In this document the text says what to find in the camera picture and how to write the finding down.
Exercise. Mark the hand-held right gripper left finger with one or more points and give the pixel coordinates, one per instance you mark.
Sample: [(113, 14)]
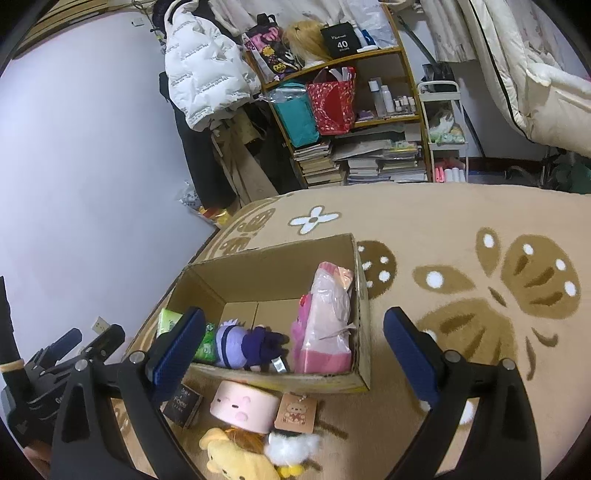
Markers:
[(178, 350)]

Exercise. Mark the white fluffy plush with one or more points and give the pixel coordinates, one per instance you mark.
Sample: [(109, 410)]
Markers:
[(295, 445)]

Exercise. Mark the dark green bundle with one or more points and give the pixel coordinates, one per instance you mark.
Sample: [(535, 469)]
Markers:
[(572, 175)]

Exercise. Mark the stack of books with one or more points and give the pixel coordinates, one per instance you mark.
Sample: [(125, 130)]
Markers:
[(364, 166)]

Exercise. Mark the beige flower-pattern blanket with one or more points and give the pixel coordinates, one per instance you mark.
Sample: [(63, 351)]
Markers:
[(461, 221)]

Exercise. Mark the white puffer jacket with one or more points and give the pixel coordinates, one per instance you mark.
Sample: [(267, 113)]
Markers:
[(203, 69)]

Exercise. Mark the printed cardboard box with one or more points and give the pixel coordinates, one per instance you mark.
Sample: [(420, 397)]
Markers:
[(277, 272)]

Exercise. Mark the white trolley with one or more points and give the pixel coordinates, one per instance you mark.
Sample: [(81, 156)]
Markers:
[(438, 86)]

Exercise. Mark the wooden shelf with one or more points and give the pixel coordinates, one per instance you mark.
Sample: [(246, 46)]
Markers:
[(351, 54)]

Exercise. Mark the cream duvet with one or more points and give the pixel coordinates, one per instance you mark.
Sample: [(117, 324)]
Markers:
[(531, 69)]

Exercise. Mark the green white cloth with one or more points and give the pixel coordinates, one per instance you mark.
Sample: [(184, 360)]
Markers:
[(445, 131)]

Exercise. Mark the pink white rolls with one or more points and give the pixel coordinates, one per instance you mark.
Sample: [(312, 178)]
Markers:
[(450, 173)]

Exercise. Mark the black hanging coat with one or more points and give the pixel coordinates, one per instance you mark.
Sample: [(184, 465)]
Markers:
[(203, 161)]

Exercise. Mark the tan hanging cloth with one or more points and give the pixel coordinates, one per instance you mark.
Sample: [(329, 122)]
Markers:
[(244, 170)]

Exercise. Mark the blue white plastic bag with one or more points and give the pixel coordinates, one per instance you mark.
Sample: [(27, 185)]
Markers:
[(374, 23)]

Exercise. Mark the black pink printed bag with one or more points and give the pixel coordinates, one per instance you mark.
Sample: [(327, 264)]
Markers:
[(272, 50)]

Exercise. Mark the blonde wig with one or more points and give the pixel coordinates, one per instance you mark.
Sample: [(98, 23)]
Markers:
[(309, 41)]

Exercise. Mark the brown bear-print tag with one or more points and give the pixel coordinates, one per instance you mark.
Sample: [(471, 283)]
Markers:
[(295, 413)]

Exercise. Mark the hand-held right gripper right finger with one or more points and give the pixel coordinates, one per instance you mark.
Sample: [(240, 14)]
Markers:
[(411, 355)]

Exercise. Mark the black tissue pack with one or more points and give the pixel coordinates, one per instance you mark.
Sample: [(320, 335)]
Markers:
[(184, 406)]

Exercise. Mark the pink cylinder plush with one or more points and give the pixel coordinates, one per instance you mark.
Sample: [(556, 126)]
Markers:
[(240, 406)]

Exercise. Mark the plastic bag with yellow item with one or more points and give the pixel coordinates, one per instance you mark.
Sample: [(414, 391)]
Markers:
[(189, 198)]

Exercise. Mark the green tissue pack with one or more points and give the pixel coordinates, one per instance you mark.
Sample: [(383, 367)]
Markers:
[(167, 323)]

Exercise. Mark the white hanging garment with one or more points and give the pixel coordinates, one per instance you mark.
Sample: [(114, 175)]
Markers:
[(448, 32)]

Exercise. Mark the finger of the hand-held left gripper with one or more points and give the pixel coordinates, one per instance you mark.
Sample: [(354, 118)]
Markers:
[(106, 344), (60, 346)]

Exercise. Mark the red gift bag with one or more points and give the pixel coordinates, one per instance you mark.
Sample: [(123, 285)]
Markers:
[(330, 106)]

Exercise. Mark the black box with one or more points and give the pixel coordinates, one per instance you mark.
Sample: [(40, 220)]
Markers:
[(341, 39)]

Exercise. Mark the purple-haired plush doll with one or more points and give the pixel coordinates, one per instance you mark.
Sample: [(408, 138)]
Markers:
[(235, 346)]

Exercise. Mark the white wall socket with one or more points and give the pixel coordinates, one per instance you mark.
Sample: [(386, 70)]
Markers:
[(100, 325)]

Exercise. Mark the teal bag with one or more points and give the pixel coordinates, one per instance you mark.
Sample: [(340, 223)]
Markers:
[(295, 120)]

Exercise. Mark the yellow dog plush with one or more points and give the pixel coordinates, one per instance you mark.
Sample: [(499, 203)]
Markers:
[(231, 461)]

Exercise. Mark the row of cosmetic bottles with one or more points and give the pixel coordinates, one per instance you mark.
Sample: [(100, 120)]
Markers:
[(378, 97)]

